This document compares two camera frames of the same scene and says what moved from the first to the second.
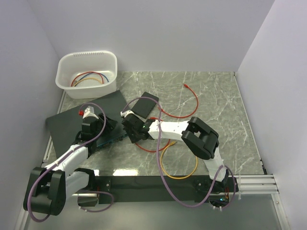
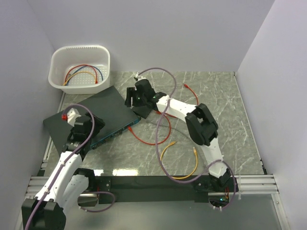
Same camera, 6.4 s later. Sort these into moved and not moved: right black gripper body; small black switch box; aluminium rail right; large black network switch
Moved: right black gripper body; large black network switch
Not moved: aluminium rail right; small black switch box
